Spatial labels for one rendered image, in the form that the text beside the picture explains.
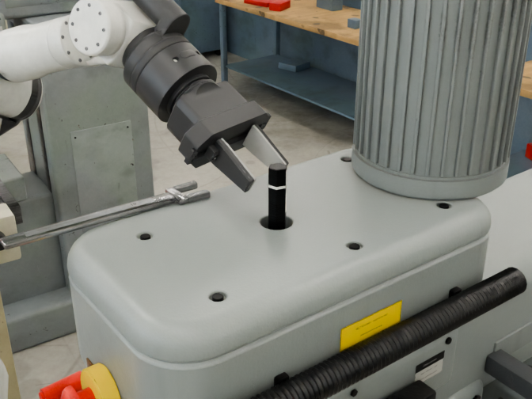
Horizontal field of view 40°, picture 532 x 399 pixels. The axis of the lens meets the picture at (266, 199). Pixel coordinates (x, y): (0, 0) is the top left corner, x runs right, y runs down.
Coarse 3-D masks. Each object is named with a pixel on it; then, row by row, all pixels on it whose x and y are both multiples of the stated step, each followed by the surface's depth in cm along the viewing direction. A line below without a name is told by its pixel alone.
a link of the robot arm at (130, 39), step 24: (96, 0) 82; (120, 0) 87; (144, 0) 84; (168, 0) 84; (72, 24) 84; (96, 24) 82; (120, 24) 83; (144, 24) 84; (168, 24) 83; (96, 48) 83; (120, 48) 85; (144, 48) 82
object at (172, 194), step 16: (176, 192) 88; (192, 192) 88; (208, 192) 88; (112, 208) 84; (128, 208) 84; (144, 208) 85; (64, 224) 81; (80, 224) 81; (96, 224) 82; (0, 240) 78; (16, 240) 78; (32, 240) 78
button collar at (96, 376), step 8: (88, 368) 76; (96, 368) 76; (104, 368) 75; (88, 376) 75; (96, 376) 74; (104, 376) 75; (88, 384) 76; (96, 384) 74; (104, 384) 74; (112, 384) 74; (96, 392) 74; (104, 392) 74; (112, 392) 74
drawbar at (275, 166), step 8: (272, 168) 79; (280, 168) 79; (272, 176) 80; (280, 176) 79; (272, 184) 80; (280, 184) 80; (272, 192) 80; (280, 192) 80; (272, 200) 81; (280, 200) 81; (272, 208) 81; (280, 208) 81; (272, 216) 82; (280, 216) 82; (272, 224) 82; (280, 224) 82
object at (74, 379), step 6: (78, 372) 87; (66, 378) 86; (72, 378) 86; (78, 378) 86; (54, 384) 85; (60, 384) 85; (66, 384) 85; (72, 384) 86; (78, 384) 86; (42, 390) 84; (48, 390) 84; (54, 390) 84; (60, 390) 85; (78, 390) 86; (42, 396) 84; (48, 396) 84; (54, 396) 84; (60, 396) 85
